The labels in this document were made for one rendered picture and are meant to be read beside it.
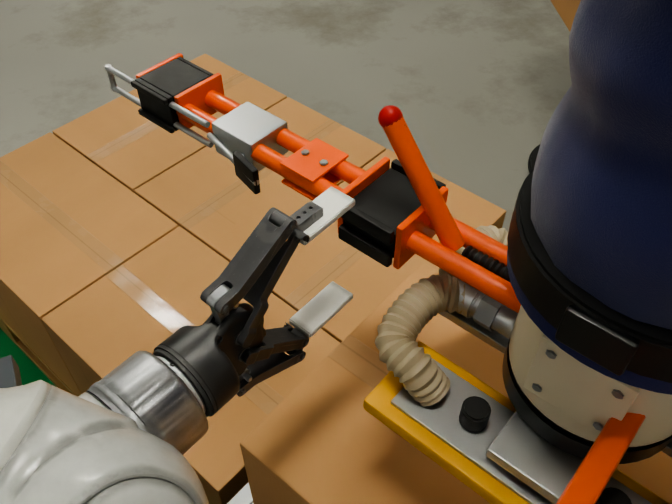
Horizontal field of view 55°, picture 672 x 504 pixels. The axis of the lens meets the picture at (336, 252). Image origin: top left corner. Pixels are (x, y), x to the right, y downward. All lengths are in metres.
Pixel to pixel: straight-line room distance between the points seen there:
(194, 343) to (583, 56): 0.35
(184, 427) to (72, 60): 3.17
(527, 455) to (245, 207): 1.22
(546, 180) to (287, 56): 2.99
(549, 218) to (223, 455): 0.95
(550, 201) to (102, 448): 0.31
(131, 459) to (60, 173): 1.66
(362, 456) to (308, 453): 0.07
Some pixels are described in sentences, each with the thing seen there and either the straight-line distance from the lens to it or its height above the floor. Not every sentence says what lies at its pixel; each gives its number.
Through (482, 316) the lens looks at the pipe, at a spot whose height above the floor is 1.17.
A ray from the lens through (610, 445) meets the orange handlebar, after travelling 0.56.
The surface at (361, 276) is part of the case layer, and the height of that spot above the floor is 0.54.
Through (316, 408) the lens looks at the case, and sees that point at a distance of 0.86.
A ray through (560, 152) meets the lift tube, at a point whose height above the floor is 1.43.
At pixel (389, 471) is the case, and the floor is 0.95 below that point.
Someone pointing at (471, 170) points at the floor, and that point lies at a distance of 2.72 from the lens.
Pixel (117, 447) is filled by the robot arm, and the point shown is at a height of 1.41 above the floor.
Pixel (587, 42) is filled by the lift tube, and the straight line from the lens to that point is 0.41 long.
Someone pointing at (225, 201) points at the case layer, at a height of 0.54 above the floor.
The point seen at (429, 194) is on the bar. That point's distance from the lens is 0.63.
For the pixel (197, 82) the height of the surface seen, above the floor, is 1.25.
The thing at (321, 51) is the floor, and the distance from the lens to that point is 3.44.
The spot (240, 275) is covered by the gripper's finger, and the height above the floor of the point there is 1.30.
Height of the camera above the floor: 1.70
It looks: 47 degrees down
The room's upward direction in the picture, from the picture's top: straight up
